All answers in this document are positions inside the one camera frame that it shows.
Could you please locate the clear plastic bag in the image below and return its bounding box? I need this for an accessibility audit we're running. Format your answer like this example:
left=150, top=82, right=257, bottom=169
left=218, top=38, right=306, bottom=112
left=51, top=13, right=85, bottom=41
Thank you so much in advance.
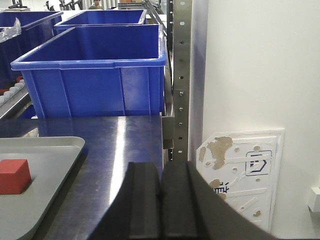
left=0, top=17, right=22, bottom=43

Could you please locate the perforated metal shelf upright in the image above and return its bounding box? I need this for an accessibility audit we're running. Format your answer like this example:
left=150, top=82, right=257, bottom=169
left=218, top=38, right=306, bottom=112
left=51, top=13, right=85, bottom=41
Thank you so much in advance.
left=162, top=0, right=193, bottom=162

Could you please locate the roller conveyor rail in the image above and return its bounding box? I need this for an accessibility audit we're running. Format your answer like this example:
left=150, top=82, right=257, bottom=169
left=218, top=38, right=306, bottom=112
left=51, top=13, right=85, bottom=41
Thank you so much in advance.
left=0, top=79, right=32, bottom=120

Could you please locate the grey metal tray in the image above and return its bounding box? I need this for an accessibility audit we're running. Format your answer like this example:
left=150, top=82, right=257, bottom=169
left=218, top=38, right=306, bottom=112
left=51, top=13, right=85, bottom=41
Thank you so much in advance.
left=0, top=136, right=85, bottom=240

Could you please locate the white wall socket box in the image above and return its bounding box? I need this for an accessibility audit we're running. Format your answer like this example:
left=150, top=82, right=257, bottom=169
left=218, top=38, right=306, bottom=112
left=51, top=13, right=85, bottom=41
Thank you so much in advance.
left=307, top=186, right=320, bottom=213

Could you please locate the blue plastic bin left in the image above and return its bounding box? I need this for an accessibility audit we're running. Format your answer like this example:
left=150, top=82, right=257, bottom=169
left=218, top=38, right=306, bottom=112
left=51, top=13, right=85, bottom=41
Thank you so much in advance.
left=0, top=11, right=63, bottom=89

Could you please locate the blue plastic bin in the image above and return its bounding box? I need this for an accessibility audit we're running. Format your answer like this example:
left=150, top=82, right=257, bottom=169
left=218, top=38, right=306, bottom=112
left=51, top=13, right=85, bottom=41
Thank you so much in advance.
left=11, top=24, right=167, bottom=118
left=54, top=9, right=147, bottom=34
left=0, top=11, right=63, bottom=89

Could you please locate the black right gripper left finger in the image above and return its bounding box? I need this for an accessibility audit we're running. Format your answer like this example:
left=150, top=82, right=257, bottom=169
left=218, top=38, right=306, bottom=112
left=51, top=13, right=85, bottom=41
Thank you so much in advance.
left=88, top=162, right=160, bottom=240

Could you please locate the blue plastic bin rear right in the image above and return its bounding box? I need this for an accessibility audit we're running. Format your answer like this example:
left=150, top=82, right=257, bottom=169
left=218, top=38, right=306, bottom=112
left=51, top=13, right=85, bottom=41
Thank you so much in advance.
left=54, top=9, right=147, bottom=34

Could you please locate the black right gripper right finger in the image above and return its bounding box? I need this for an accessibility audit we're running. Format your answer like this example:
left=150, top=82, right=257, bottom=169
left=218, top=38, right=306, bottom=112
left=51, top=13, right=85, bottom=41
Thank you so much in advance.
left=161, top=161, right=274, bottom=240

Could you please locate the blue plastic bin front right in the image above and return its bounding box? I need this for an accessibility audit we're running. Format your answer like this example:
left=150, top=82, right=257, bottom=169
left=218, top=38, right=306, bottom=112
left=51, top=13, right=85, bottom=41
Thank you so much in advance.
left=11, top=24, right=167, bottom=118

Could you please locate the red cube block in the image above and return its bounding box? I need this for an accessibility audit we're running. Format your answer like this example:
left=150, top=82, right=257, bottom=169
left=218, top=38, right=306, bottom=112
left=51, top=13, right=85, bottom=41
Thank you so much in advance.
left=0, top=158, right=31, bottom=195

